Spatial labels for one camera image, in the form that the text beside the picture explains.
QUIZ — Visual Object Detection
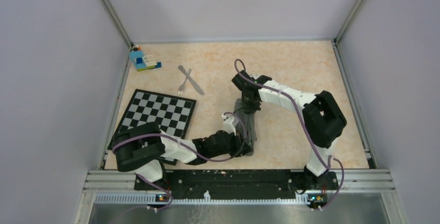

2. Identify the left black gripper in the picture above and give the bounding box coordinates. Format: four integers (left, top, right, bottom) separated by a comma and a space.
209, 130, 254, 159

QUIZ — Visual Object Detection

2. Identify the grey cloth napkin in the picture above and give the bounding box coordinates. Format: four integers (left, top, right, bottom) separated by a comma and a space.
233, 98, 257, 156

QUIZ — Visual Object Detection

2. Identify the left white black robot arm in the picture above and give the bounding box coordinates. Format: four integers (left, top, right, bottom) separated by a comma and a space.
111, 122, 256, 189

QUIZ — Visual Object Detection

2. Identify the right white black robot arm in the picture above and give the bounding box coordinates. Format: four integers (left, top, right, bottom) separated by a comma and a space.
231, 70, 347, 193

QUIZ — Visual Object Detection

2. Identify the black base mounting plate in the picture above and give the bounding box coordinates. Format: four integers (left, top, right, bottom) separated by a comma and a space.
155, 169, 339, 200

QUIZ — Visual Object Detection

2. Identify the silver table knife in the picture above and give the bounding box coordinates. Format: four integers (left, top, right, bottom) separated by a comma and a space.
178, 65, 205, 95

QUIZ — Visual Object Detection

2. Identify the silver fork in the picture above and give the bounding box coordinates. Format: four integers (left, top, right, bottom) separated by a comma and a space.
177, 68, 192, 96

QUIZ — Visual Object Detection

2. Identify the colourful toy brick block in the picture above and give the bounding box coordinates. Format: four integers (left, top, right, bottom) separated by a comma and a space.
129, 45, 162, 72

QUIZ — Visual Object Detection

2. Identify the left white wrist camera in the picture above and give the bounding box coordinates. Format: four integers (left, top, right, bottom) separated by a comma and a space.
222, 113, 239, 136

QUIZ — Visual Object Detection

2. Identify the grey slotted cable duct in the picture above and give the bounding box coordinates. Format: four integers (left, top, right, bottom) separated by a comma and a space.
94, 192, 310, 205

